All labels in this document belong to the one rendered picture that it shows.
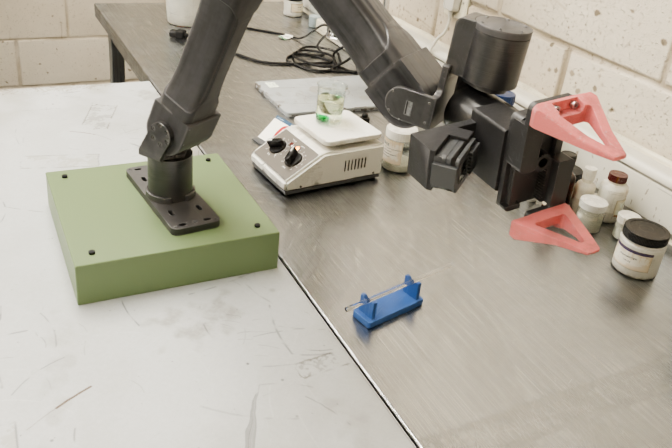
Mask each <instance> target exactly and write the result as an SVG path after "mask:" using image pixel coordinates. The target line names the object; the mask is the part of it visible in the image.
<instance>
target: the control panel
mask: <svg viewBox="0 0 672 448"><path fill-rule="evenodd" d="M274 138H282V139H283V140H284V141H285V142H286V147H285V149H284V150H282V151H281V152H279V153H271V152H270V150H269V145H268V144H267V143H266V144H264V145H263V146H261V147H260V148H259V149H257V150H256V151H254V153H255V154H256V155H257V156H258V157H260V158H261V159H262V160H263V161H264V162H265V163H266V164H267V165H268V166H270V167H271V168H272V169H273V170H274V171H275V172H276V173H277V174H278V175H280V176H281V177H282V178H283V179H284V180H286V179H288V178H289V177H290V176H292V175H293V174H295V173H296V172H297V171H299V170H300V169H301V168H303V167H304V166H305V165H307V164H308V163H309V162H311V161H312V160H314V159H315V158H316V157H318V156H319V154H317V153H316V152H315V151H314V150H312V149H311V148H310V147H309V146H307V145H306V144H305V143H303V142H302V141H301V140H300V139H298V138H297V137H296V136H295V135H293V134H292V133H291V132H289V131H288V130H287V129H285V130H284V131H282V132H281V133H280V134H278V135H277V136H275V137H274ZM291 142H293V143H294V144H293V145H291V146H290V143H291ZM293 146H295V147H299V149H298V150H297V151H298V153H300V154H301V155H302V160H301V162H300V163H299V164H297V165H295V166H292V167H288V166H286V165H285V163H284V160H285V159H284V158H285V156H286V155H287V153H288V152H289V150H290V149H291V147H293Z"/></svg>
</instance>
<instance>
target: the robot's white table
mask: <svg viewBox="0 0 672 448"><path fill-rule="evenodd" d="M159 97H161V96H160V95H159V93H158V92H157V91H156V89H155V88H154V86H153V85H152V84H151V82H150V81H144V82H127V83H109V84H92V85H75V86H57V87H41V88H23V89H6V90H0V448H416V446H415V445H414V443H413V442H412V441H411V439H410V438H409V437H408V435H407V434H406V432H405V431H404V430H403V428H402V427H401V426H400V424H399V423H398V421H397V420H396V419H395V417H394V416H393V415H392V413H391V412H390V410H389V409H388V408H387V406H386V405H385V404H384V402H383V401H382V399H381V398H380V397H379V395H378V394H377V393H376V391H375V390H374V389H373V387H372V386H371V384H370V383H369V382H368V380H367V379H366V378H365V376H364V375H363V373H362V372H361V371H360V369H359V368H358V367H357V365H356V364H355V362H354V361H353V360H352V358H351V357H350V356H349V354H348V353H347V351H346V350H345V349H344V347H343V346H342V345H341V343H340V342H339V340H338V339H337V338H336V336H335V335H334V334H333V332H332V331H331V329H330V328H329V327H328V325H327V324H326V323H325V321H324V320H323V318H322V317H321V316H320V314H319V313H318V312H317V310H316V309H315V308H314V306H313V305H312V303H311V302H310V301H309V299H308V298H307V297H306V295H305V294H304V292H303V291H302V290H301V288H300V287H299V286H298V284H297V283H296V281H295V280H294V279H293V277H292V276H291V275H290V273H289V272H288V270H287V269H286V268H285V266H284V265H283V264H282V262H281V261H280V259H279V258H278V263H277V268H274V269H269V270H264V271H258V272H253V273H248V274H242V275H237V276H232V277H227V278H221V279H216V280H211V281H205V282H200V283H195V284H189V285H184V286H179V287H173V288H168V289H163V290H158V291H152V292H147V293H142V294H136V295H131V296H126V297H120V298H115V299H110V300H105V301H99V302H94V303H89V304H83V305H78V304H77V301H76V297H75V294H74V291H73V287H72V284H71V280H70V277H69V273H68V270H67V266H66V263H65V259H64V256H63V253H62V249H61V246H60V242H59V239H58V235H57V232H56V228H55V225H54V221H53V218H52V215H51V211H50V208H49V204H48V194H47V184H46V174H45V173H46V172H54V171H63V170H72V169H81V168H90V167H99V166H108V165H116V164H125V163H134V162H143V161H147V157H145V156H142V155H139V147H140V145H141V143H142V141H143V140H144V138H145V136H146V134H147V128H146V125H147V120H148V117H149V114H150V111H151V108H152V106H153V103H154V100H155V99H156V98H159Z"/></svg>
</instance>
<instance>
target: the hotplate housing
mask: <svg viewBox="0 0 672 448"><path fill-rule="evenodd" d="M285 129H287V130H288V131H289V132H291V133H292V134H293V135H295V136H296V137H297V138H298V139H300V140H301V141H302V142H303V143H305V144H306V145H307V146H309V147H310V148H311V149H312V150H314V151H315V152H316V153H317V154H319V156H318V157H316V158H315V159H314V160H312V161H311V162H309V163H308V164H307V165H305V166H304V167H303V168H301V169H300V170H299V171H297V172H296V173H295V174H293V175H292V176H290V177H289V178H288V179H286V180H284V179H283V178H282V177H281V176H280V175H278V174H277V173H276V172H275V171H274V170H273V169H272V168H271V167H270V166H268V165H267V164H266V163H265V162H264V161H263V160H262V159H261V158H260V157H258V156H257V155H256V154H255V153H254V152H253V154H252V155H251V160H252V161H253V162H252V165H253V166H254V167H255V168H256V169H258V170H259V171H260V172H261V173H262V174H263V175H264V176H265V177H266V178H267V179H268V180H269V181H270V182H272V183H273V184H274V185H275V186H276V187H277V188H278V189H279V190H280V191H281V192H282V193H283V194H284V195H289V194H294V193H299V192H304V191H309V190H314V189H319V188H324V187H329V186H334V185H339V184H344V183H349V182H354V181H359V180H364V179H369V178H375V177H379V173H380V171H381V164H382V157H383V151H384V144H383V143H382V142H380V141H379V140H377V139H372V140H366V141H360V142H354V143H348V144H342V145H336V146H325V145H323V144H322V143H321V142H319V141H318V140H317V139H315V138H314V137H313V136H311V135H310V134H309V133H307V132H306V131H305V130H303V129H302V128H301V127H299V126H298V125H292V126H290V127H287V128H285ZM285 129H284V130H285ZM284 130H283V131H284Z"/></svg>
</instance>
